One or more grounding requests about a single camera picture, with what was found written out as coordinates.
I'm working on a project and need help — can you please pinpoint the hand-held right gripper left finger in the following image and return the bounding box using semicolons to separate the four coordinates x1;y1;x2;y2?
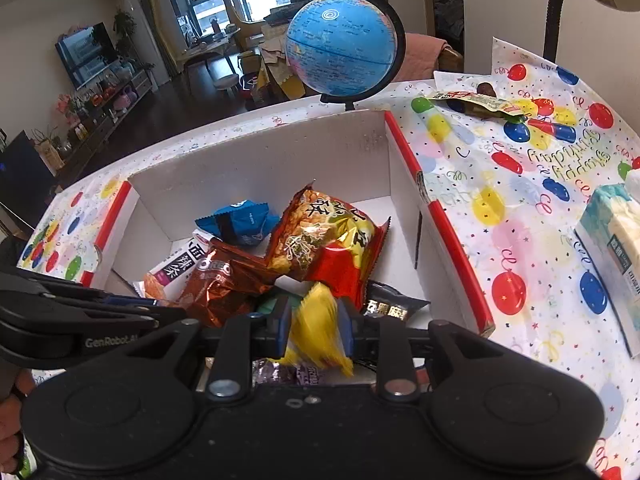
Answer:
97;292;293;402

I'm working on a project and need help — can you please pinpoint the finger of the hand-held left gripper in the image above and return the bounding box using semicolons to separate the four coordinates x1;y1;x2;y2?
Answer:
0;302;187;335
0;269;162;312

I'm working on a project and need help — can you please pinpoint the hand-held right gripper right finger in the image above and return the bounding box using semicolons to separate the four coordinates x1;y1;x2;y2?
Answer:
337;296;521;402

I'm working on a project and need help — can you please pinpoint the green snack packet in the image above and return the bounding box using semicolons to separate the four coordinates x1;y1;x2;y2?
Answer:
257;295;301;313

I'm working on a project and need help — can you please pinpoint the small yellow snack packet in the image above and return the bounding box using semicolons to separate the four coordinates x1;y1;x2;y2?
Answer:
280;282;356;378

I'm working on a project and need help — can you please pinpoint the shiny dark snack packet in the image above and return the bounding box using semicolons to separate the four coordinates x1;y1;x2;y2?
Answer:
251;357;326;387

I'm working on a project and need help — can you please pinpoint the black snack packet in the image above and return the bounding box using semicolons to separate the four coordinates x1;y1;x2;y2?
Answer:
360;280;432;326

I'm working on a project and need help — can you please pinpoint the white snack packet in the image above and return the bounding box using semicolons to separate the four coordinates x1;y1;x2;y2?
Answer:
132;230;216;311

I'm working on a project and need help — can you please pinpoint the brown snack packet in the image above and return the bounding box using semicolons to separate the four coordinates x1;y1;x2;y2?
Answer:
175;237;281;328

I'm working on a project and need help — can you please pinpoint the gold and red snack packet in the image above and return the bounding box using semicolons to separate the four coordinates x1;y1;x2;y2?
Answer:
265;185;391;308

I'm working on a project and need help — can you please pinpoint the blue snack packet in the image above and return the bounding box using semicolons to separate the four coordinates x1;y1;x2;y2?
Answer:
194;200;281;247

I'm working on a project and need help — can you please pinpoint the red cardboard box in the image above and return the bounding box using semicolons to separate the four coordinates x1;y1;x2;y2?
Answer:
80;109;496;391

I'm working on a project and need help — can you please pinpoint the person's left hand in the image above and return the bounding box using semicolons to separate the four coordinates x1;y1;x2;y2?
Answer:
0;370;37;463

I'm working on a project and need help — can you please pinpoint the black cabinet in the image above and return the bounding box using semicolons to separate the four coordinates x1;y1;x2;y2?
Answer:
0;130;56;211

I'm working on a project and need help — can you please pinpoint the television cabinet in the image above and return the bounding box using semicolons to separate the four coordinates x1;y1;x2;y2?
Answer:
55;67;153;161

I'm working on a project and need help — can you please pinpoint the balloon print tablecloth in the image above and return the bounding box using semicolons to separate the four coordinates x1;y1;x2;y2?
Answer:
17;37;640;480

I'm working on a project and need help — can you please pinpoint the television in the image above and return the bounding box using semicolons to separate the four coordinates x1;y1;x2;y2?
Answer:
55;22;121;91

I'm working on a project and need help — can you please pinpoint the sofa with cream cover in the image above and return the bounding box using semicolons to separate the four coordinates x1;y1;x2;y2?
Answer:
257;25;306;101

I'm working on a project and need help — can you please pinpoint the flat yellow-green wrapper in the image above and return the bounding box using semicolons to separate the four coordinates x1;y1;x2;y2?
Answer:
430;87;531;118

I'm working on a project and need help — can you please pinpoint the white standing air conditioner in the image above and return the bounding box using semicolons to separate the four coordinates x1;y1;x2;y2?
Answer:
120;0;173;91

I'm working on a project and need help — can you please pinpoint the tissue pack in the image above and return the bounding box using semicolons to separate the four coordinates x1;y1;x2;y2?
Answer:
574;169;640;358

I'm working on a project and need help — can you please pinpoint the potted plant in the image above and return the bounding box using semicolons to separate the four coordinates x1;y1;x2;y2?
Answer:
114;10;138;46

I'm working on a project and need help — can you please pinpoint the pink cloth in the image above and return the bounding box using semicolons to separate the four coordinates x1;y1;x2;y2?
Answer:
402;32;451;81

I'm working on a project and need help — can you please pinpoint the blue globe on black stand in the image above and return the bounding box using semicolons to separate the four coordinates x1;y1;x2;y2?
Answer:
285;0;406;111

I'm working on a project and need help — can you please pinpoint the yellow wooden chair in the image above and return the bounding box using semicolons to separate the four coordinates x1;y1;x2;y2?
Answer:
220;0;266;41

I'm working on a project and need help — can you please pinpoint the grey desk lamp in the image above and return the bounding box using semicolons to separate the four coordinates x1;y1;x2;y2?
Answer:
542;0;640;63

